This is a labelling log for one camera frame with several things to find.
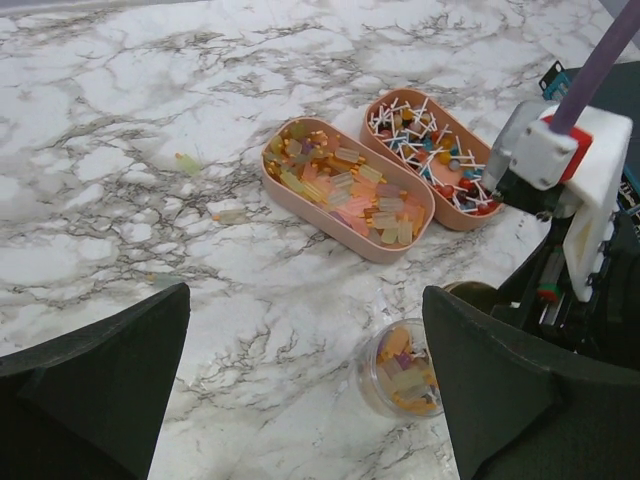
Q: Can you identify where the clear glass jar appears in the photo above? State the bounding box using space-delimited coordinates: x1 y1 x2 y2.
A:
354 318 443 420

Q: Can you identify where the stray pale popsicle candy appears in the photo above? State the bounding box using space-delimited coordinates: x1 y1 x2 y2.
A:
212 209 249 225

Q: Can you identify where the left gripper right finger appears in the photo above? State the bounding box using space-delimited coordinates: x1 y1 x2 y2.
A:
423 286 639 479

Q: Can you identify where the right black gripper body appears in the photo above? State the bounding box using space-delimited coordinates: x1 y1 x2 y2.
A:
491 214 639 370

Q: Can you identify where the blue network switch box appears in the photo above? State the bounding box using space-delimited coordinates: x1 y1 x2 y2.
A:
569 61 639 228

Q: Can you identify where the gold jar lid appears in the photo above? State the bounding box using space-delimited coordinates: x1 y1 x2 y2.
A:
443 281 498 313

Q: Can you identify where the stray teal popsicle candy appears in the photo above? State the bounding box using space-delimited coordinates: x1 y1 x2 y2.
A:
146 273 184 289

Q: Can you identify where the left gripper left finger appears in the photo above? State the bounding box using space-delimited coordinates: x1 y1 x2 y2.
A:
1 283 190 479

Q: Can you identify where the pink tray of lollipops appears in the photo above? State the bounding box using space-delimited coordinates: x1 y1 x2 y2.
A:
360 88 500 231

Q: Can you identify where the stray green popsicle candy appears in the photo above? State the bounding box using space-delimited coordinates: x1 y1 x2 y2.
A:
175 153 201 176

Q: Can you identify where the pink tray of gummy candies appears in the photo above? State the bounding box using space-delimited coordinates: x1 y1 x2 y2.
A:
262 117 435 264

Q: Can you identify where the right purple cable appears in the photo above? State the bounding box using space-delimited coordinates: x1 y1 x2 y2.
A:
549 0 640 136

